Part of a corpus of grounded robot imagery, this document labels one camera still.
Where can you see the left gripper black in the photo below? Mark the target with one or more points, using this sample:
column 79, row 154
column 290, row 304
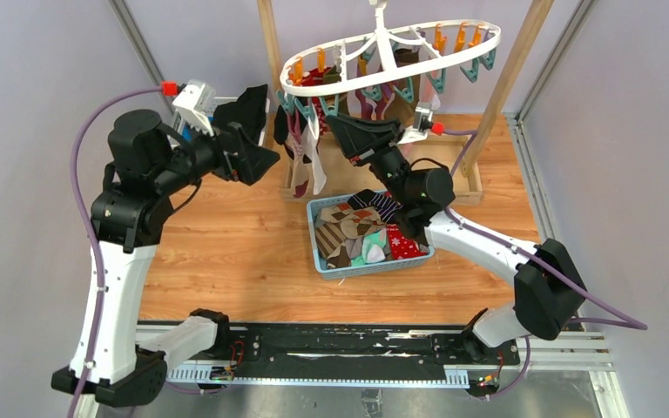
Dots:
column 255, row 159

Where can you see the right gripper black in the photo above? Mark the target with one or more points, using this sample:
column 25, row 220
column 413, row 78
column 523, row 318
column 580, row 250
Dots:
column 362, row 142

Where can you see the white oval clip hanger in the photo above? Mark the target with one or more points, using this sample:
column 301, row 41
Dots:
column 368, row 60

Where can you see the brown striped sock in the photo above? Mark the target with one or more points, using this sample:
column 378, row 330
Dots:
column 331, row 244

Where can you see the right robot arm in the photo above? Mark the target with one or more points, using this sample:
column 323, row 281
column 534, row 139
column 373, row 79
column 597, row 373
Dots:
column 547, row 286

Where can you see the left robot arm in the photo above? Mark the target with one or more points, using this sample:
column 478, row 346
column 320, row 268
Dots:
column 150, row 162

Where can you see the black cloth in basket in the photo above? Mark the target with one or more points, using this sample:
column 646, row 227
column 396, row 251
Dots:
column 245, row 109

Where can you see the black hanging sock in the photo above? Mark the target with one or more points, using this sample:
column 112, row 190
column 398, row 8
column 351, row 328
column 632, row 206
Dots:
column 288, row 130

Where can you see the white hanging sock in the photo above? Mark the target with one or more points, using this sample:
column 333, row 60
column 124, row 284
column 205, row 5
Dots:
column 303, row 140

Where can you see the brown hanging sock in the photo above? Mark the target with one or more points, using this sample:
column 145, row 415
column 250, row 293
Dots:
column 400, row 107

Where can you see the maroon purple hanging sock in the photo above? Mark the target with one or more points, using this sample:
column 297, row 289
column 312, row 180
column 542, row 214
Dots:
column 373, row 108

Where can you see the olive striped hanging sock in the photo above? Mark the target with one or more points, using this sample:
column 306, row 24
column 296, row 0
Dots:
column 332, row 76

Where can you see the black striped sock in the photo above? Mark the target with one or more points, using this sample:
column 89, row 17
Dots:
column 382, row 202

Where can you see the red hanging sock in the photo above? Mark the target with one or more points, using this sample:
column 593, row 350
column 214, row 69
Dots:
column 317, row 77

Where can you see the blue sock basket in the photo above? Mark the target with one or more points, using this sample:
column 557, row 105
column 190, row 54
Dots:
column 328, row 272

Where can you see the teal white sock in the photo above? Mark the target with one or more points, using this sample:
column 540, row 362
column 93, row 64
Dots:
column 369, row 249

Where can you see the red christmas sock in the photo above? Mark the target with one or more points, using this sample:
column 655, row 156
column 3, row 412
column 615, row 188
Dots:
column 402, row 248

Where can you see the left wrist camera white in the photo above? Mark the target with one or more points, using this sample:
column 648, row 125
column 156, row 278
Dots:
column 191, row 104

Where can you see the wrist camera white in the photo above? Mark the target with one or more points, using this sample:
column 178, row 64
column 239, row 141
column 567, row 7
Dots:
column 191, row 104
column 421, row 126

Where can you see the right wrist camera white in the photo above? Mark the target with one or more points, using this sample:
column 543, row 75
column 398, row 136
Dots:
column 421, row 126

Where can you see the wooden hanger rack frame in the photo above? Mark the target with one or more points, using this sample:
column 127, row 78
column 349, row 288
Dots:
column 303, row 105

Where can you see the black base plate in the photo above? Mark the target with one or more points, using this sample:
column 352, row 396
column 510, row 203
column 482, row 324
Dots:
column 345, row 354

